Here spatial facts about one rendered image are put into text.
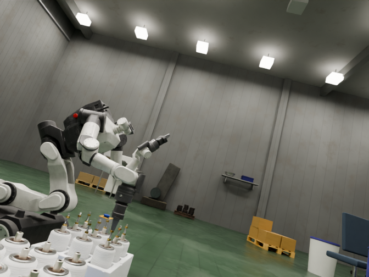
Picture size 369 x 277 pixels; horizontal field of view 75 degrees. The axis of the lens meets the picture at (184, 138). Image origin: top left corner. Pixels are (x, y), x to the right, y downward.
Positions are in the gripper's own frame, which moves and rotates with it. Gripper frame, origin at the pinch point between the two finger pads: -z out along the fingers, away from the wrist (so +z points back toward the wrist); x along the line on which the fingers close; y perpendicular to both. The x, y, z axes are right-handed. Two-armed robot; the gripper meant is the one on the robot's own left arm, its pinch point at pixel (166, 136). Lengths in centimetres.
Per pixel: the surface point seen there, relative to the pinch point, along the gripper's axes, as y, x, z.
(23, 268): 15, 98, 97
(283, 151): -453, -496, -607
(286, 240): -432, -203, -219
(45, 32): 416, -994, -123
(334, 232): -759, -338, -536
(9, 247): 19, 82, 101
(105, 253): -11, 71, 80
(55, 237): 4, 57, 94
